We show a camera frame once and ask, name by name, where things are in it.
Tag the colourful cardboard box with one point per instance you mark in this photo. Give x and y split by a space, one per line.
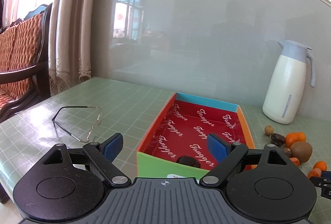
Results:
181 128

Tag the dark round brown fruit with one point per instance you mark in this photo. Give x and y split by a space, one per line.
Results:
287 151

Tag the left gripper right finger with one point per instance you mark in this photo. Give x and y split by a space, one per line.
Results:
234 157

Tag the beige curtain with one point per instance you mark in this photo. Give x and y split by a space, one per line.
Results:
69 45

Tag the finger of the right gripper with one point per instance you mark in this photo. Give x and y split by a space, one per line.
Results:
324 183

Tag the white thermos jug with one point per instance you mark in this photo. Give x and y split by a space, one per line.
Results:
287 83

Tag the dark wrinkled passion fruit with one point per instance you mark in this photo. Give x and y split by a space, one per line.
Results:
188 161

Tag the wooden sofa with orange cushions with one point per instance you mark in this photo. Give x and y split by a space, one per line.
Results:
24 62

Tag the brown kiwi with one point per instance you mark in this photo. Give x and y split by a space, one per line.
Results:
302 151

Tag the small reddish fruit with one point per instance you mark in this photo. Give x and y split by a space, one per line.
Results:
295 161

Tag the dark red date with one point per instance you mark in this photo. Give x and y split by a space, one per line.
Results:
277 139

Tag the orange mandarin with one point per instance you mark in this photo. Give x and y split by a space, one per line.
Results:
317 170
291 138
301 136

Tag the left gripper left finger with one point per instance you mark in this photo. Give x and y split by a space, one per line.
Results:
89 166

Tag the thin-framed eyeglasses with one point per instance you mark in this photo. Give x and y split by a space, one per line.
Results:
78 121

